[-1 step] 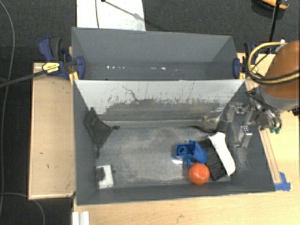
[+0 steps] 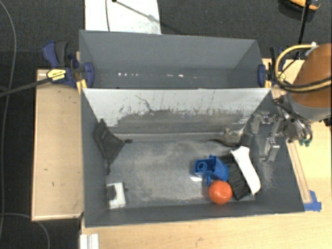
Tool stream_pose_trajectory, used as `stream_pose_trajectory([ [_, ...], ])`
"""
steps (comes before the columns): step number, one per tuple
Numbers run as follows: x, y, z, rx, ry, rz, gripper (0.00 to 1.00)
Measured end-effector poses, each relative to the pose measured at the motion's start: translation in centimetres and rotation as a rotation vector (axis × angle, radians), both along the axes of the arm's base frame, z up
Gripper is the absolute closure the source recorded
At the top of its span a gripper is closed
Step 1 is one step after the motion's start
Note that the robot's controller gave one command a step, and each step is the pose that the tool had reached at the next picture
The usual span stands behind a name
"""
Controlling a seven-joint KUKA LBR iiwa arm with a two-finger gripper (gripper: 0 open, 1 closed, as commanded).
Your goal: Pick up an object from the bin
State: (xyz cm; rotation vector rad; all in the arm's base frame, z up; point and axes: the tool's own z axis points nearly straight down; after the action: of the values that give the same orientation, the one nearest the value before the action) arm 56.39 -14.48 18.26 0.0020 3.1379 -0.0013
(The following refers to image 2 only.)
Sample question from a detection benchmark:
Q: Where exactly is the pale wood board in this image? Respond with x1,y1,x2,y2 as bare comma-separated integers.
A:
31,68,84,222

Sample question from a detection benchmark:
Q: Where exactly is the white and black box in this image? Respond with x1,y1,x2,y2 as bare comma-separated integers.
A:
105,182,127,209

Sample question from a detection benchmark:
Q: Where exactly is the white brush with black bristles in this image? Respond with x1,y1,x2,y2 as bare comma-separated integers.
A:
222,146,261,201

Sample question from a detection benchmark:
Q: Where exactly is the dark grey cloth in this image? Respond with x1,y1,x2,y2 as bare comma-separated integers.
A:
91,118,133,176

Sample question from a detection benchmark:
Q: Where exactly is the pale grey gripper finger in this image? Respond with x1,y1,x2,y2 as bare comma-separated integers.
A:
250,113,276,138
264,137,282,163

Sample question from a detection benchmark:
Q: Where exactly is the orange ball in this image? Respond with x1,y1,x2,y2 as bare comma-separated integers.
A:
208,180,233,205

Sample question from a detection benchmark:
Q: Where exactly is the blue spray bottle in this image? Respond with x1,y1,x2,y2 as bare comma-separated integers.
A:
190,154,230,188

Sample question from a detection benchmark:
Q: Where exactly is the grey metal bin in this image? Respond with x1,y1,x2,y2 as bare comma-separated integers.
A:
77,29,306,228

